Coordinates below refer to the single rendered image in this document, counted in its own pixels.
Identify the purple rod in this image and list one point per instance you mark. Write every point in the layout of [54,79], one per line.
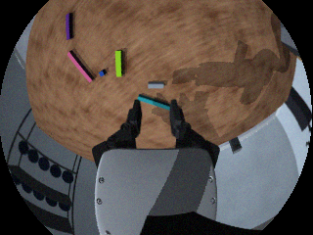
[69,26]

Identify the turquoise rod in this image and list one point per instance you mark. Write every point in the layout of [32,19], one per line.
[153,101]

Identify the pink rod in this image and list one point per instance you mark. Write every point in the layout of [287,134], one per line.
[80,66]

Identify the small blue cube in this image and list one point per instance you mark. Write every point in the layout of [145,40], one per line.
[102,72]

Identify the lime green rod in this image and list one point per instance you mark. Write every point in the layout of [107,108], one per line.
[118,63]

